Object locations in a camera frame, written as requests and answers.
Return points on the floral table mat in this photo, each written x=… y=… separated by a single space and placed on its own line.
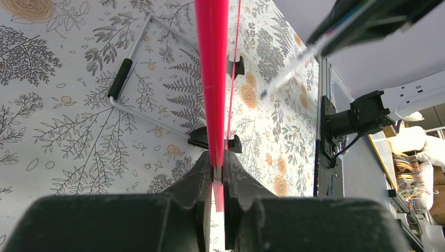
x=60 y=135

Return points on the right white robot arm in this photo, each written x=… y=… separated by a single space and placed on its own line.
x=395 y=48

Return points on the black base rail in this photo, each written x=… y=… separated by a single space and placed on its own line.
x=328 y=182

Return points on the white blue marker pen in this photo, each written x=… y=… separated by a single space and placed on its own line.
x=288 y=71

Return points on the pink framed whiteboard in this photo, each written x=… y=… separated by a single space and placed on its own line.
x=217 y=30

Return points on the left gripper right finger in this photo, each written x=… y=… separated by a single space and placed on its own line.
x=244 y=214

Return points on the wire whiteboard stand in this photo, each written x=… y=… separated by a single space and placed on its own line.
x=189 y=89

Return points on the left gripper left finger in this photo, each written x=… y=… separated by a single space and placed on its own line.
x=186 y=225

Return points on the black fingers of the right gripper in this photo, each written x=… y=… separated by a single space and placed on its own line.
x=351 y=23

